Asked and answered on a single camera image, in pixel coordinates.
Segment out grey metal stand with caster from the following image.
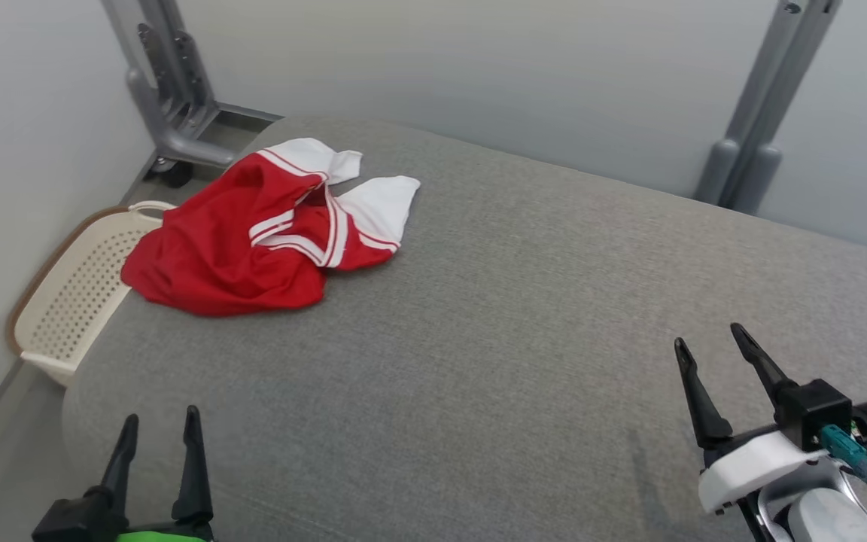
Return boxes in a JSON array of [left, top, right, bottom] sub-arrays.
[[101, 0, 284, 189]]

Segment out cream perforated laundry basket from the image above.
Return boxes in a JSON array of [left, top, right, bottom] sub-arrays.
[[6, 200, 177, 388]]

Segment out red and white jersey garment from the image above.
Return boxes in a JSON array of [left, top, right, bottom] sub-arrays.
[[120, 138, 421, 318]]

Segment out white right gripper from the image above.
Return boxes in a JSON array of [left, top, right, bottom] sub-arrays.
[[674, 323, 833, 542]]

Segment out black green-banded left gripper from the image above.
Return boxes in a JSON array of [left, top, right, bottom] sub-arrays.
[[31, 406, 218, 542]]

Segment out grey metal double post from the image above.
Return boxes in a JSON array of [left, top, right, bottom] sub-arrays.
[[694, 0, 842, 216]]

